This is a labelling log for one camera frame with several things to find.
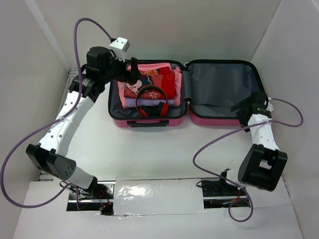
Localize pink sweatshirt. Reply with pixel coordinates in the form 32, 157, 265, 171
117, 63, 182, 107

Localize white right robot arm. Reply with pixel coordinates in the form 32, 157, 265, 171
231, 92, 288, 192

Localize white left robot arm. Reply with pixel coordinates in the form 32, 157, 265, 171
26, 46, 140, 199

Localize purple shirt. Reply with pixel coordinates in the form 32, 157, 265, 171
121, 97, 166, 109

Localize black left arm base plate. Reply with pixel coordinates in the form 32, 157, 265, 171
66, 182, 115, 216

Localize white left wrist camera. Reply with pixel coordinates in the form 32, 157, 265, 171
109, 37, 130, 62

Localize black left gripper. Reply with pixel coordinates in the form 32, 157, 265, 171
101, 50, 141, 85

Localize pink hard-shell suitcase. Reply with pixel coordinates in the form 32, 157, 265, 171
108, 59, 265, 127

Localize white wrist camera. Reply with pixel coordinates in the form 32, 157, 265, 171
266, 97, 274, 112
109, 37, 130, 62

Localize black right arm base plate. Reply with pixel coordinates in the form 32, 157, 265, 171
196, 180, 250, 209

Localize red patterned cloth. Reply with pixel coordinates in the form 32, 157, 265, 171
124, 66, 177, 100

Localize red black headphones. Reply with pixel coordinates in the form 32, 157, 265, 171
135, 85, 168, 118

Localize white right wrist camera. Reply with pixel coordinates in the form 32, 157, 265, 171
266, 97, 274, 112

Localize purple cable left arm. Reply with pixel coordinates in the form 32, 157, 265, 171
0, 17, 113, 211

